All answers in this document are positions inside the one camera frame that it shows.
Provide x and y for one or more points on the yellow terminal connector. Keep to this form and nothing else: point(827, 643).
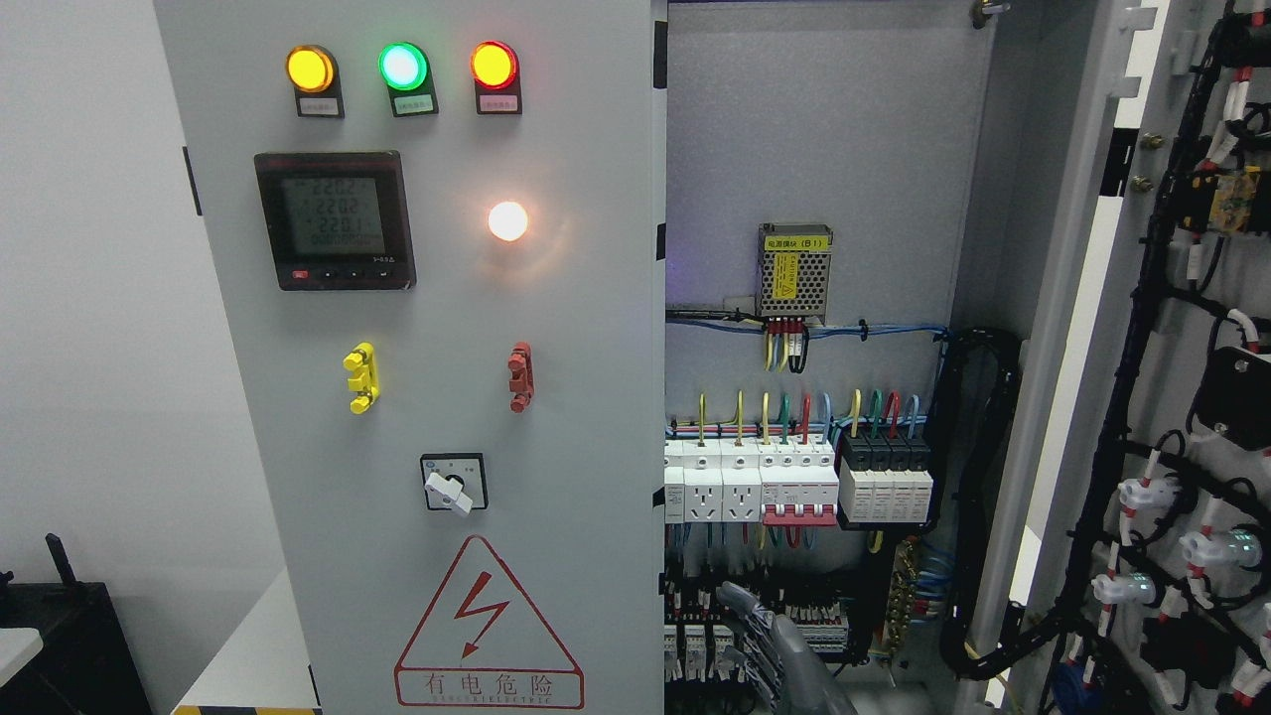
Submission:
point(362, 381)

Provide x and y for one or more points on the black digital power meter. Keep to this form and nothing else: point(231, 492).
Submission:
point(337, 220)

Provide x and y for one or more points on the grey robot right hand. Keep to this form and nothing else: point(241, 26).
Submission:
point(777, 659)

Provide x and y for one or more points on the red indicator light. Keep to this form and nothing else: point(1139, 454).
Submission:
point(495, 68)

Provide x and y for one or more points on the black equipment at left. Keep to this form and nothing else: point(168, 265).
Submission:
point(83, 664)

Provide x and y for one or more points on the yellow indicator light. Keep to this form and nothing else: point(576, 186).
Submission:
point(313, 73)

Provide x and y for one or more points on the grey cabinet door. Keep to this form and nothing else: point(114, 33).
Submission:
point(571, 480)
point(1119, 230)

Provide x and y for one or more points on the black surge protector module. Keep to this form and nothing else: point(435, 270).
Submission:
point(883, 480)

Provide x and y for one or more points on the white glowing indicator light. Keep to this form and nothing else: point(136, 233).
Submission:
point(508, 221)

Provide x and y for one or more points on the green indicator light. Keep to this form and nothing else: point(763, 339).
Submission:
point(407, 74)

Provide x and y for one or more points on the red electric warning sticker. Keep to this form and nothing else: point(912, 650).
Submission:
point(484, 644)

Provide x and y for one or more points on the red terminal connector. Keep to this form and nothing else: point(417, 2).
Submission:
point(521, 377)

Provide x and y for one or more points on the metal mesh power supply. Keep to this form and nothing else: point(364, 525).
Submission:
point(795, 269)

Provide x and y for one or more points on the white socket breaker row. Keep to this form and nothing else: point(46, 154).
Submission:
point(780, 483)

